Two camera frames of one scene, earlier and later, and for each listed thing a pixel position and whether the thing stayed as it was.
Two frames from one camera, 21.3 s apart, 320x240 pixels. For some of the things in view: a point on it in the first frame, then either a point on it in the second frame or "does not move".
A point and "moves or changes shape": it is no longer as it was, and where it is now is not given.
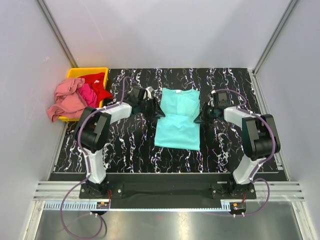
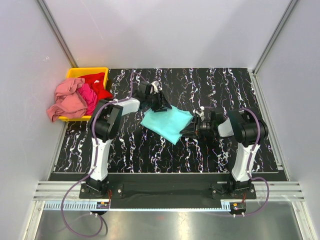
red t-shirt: x=97 y=81 does not move
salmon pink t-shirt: x=69 y=103 does not move
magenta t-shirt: x=88 y=95 does not move
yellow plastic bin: x=75 y=73 does not move
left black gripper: x=152 y=107 → x=158 y=100
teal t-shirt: x=177 y=129 moves or changes shape
